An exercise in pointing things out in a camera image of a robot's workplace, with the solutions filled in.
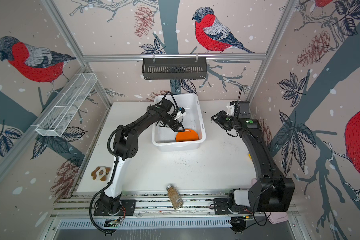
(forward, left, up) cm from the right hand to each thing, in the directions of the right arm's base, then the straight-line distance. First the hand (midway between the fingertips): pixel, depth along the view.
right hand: (212, 119), depth 79 cm
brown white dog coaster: (-24, +62, -20) cm, 70 cm away
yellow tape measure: (-24, -12, +8) cm, 28 cm away
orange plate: (+5, +14, -24) cm, 28 cm away
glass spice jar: (-36, +18, -20) cm, 45 cm away
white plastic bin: (+1, +30, -23) cm, 38 cm away
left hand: (+6, +18, -16) cm, 25 cm away
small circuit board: (-46, +50, -26) cm, 73 cm away
